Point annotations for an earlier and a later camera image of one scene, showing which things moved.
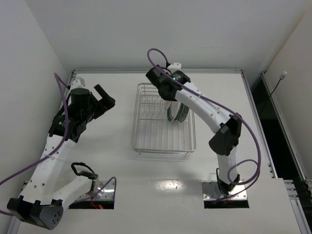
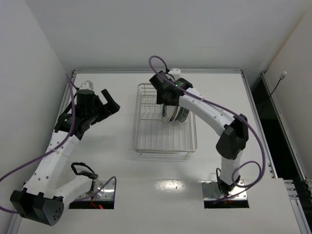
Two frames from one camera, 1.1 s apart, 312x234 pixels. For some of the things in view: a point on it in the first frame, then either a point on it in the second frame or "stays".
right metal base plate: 211,191 stays
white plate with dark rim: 183,112 stays
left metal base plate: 106,193 stays
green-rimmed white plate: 172,110 -> 177,114
